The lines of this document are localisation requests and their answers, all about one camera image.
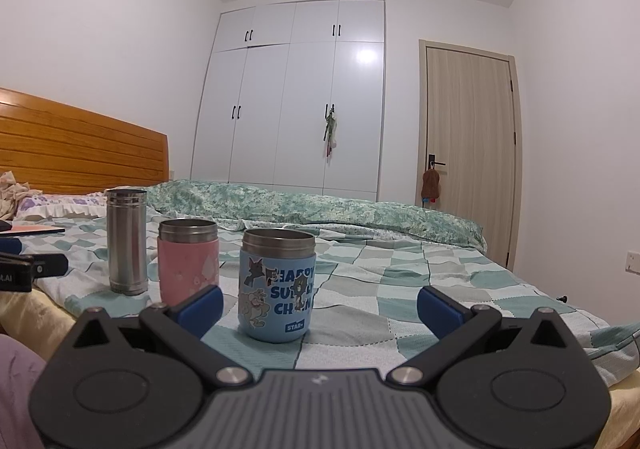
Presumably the stainless steel tumbler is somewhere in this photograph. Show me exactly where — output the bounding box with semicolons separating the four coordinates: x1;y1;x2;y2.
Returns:
106;188;149;296

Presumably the green floral duvet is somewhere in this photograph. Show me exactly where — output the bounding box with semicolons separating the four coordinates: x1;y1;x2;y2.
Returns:
145;179;488;253

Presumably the beige wooden door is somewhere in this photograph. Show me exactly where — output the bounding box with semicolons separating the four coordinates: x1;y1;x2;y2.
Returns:
418;39;524;273

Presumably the hanging keychain bundle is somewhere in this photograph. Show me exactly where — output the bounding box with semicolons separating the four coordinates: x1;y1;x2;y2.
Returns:
323;111;339;164

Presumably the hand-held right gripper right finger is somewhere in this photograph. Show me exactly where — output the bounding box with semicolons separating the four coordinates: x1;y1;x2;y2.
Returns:
391;285;573;386

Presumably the yellow bed sheet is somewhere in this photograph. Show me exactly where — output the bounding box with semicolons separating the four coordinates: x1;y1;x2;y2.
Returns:
0;288;640;449

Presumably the purple floral pillow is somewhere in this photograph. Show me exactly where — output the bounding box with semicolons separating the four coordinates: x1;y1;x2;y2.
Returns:
15;193;109;222

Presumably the pink flat tablet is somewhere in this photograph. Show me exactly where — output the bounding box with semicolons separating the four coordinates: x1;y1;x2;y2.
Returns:
0;223;67;236

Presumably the wooden headboard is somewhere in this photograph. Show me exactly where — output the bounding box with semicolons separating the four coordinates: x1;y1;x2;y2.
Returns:
0;88;170;195

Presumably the checked green white blanket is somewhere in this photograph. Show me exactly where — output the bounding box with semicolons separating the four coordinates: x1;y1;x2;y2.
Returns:
15;209;640;376

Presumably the person's purple clothing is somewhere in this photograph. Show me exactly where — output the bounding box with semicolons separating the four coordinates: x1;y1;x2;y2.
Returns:
0;334;49;449

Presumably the pink cup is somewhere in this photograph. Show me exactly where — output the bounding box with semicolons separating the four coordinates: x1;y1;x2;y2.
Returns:
157;219;221;308

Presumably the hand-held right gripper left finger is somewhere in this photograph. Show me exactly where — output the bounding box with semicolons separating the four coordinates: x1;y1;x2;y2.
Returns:
74;285;253;386

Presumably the blue cartoon print cup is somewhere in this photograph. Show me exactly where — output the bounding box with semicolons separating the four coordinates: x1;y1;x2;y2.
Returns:
237;228;317;343

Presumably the brown hanging pouch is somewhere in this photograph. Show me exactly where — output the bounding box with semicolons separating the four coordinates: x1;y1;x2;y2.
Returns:
421;168;442;204

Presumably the crumpled beige cloth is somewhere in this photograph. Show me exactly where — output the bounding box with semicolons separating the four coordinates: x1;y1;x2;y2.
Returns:
0;170;42;220

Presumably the white wardrobe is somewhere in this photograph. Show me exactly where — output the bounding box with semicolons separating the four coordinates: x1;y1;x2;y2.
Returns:
191;0;387;202

